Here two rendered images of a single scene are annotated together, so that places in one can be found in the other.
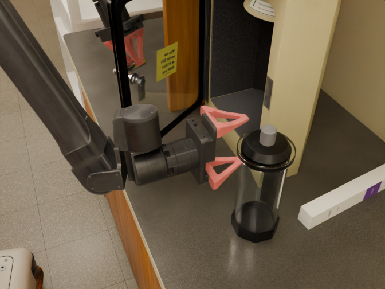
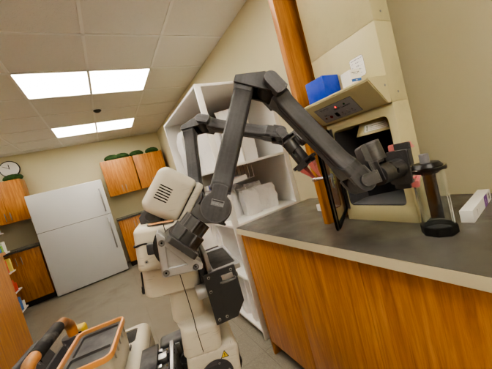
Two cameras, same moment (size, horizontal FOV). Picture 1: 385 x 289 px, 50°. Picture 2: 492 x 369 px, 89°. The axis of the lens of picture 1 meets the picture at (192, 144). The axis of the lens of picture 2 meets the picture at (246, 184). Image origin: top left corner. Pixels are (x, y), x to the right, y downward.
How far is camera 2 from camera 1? 0.66 m
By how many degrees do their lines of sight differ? 37
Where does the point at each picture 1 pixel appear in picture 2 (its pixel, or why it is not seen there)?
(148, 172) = (389, 170)
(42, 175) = not seen: hidden behind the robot
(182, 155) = (398, 162)
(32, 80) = (320, 133)
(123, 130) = (367, 151)
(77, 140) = (348, 159)
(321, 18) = (407, 114)
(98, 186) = (368, 182)
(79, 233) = not seen: outside the picture
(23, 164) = not seen: hidden behind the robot
